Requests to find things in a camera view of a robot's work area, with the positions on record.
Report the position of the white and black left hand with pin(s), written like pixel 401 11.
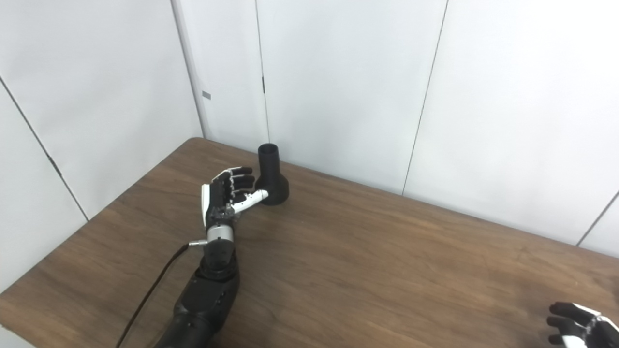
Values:
pixel 217 198

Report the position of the white and black right hand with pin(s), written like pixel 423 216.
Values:
pixel 599 333

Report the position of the black funnel-shaped nozzle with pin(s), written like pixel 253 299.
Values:
pixel 273 179

